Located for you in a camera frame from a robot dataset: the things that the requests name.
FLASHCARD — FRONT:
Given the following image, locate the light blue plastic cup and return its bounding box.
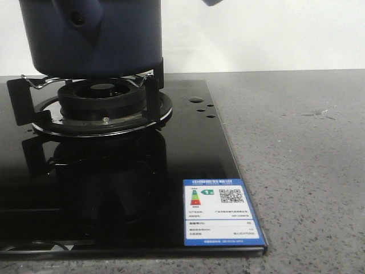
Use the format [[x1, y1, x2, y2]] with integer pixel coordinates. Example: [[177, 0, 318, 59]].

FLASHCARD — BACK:
[[202, 0, 223, 6]]

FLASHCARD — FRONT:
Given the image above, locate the dark blue cooking pot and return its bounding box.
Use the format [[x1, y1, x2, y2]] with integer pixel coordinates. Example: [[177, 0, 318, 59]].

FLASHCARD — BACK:
[[19, 1, 163, 79]]

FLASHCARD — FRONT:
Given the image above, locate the black pot support grate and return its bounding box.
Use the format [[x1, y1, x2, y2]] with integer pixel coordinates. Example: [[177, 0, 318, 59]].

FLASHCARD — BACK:
[[6, 63, 172, 138]]

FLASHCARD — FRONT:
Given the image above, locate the black glass gas stove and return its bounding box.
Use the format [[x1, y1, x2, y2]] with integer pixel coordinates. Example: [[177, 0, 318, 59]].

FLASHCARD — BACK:
[[1, 80, 267, 260]]

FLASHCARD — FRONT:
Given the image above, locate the blue energy label sticker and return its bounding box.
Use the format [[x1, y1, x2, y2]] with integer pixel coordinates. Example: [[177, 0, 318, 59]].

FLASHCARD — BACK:
[[183, 179, 266, 247]]

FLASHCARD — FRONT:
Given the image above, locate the black gas burner head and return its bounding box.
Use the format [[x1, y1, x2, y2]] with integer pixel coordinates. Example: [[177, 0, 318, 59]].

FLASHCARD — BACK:
[[58, 79, 146, 120]]

